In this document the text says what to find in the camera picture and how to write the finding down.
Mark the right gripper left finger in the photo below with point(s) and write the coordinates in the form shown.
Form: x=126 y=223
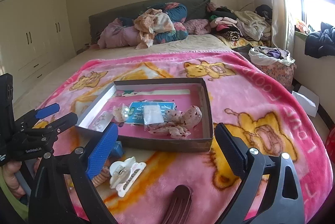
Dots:
x=100 y=152

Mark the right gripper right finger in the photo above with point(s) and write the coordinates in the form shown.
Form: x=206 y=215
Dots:
x=235 y=151

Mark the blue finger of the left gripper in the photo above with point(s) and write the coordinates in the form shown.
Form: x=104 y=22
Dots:
x=57 y=126
x=34 y=115

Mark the blue small box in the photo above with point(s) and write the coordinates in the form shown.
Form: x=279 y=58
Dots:
x=117 y=150

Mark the cream claw hair clip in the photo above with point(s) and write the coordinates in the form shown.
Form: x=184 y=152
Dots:
x=124 y=174

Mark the bow earrings card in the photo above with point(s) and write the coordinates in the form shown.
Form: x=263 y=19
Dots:
x=101 y=121

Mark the dark red hair comb clip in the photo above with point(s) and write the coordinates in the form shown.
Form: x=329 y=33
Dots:
x=179 y=206

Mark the left hand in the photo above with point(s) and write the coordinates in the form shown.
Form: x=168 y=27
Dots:
x=8 y=172

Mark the pink cartoon bear blanket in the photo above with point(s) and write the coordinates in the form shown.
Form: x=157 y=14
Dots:
x=252 y=105

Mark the blue label card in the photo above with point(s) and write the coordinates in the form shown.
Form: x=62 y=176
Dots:
x=136 y=111

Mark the pink dotted scrunchie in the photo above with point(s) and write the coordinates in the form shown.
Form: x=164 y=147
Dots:
x=179 y=124

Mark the small white pouch bag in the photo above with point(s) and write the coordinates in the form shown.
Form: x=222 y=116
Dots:
x=152 y=113

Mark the cream wardrobe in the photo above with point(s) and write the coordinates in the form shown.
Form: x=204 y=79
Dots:
x=35 y=40

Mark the dark shallow cardboard box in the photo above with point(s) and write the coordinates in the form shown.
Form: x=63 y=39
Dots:
x=184 y=92

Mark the white paper box on floor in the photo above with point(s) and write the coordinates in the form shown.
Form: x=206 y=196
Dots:
x=308 y=100

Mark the floral laundry bag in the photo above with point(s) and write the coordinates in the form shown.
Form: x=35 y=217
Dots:
x=274 y=62

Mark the pink pillow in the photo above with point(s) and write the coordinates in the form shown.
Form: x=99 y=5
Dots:
x=120 y=33

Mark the clothes pile on bed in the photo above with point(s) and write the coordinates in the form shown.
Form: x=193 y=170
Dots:
x=234 y=28

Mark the cream curtain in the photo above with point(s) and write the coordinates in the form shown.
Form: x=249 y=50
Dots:
x=281 y=1

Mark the dark clothes on windowsill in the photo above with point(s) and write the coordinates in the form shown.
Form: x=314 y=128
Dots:
x=321 y=43

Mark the peach floral cloth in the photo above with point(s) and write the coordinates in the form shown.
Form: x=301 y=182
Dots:
x=150 y=23

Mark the dark blue floral quilt roll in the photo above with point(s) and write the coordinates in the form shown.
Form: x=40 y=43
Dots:
x=177 y=13

